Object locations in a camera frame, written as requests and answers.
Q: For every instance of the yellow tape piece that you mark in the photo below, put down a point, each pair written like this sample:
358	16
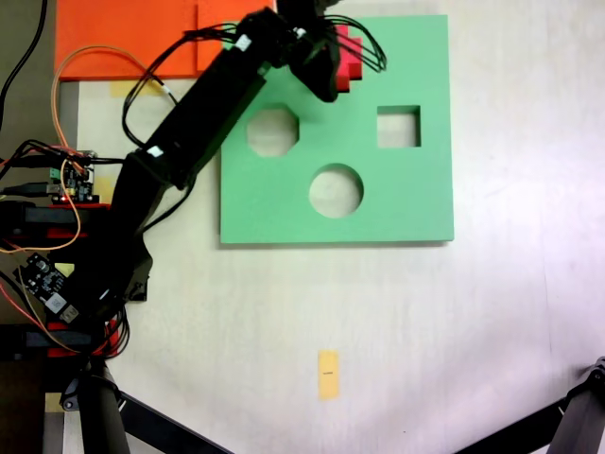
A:
53	402
105	189
120	89
63	269

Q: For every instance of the circuit board with green terminal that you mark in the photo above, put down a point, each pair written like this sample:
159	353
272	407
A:
78	186

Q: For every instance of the orange block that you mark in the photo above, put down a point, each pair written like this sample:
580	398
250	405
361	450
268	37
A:
118	28

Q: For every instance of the green shape hole board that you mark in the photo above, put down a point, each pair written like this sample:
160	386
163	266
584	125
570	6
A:
411	198

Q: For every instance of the dark circuit board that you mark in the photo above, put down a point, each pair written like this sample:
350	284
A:
40	279

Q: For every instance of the red and black clamp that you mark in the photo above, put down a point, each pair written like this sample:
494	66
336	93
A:
61	326
66	233

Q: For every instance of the red cross columnar block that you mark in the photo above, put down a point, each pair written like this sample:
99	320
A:
352	61

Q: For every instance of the yellow printed tape label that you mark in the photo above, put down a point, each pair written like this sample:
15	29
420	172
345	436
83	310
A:
329	376

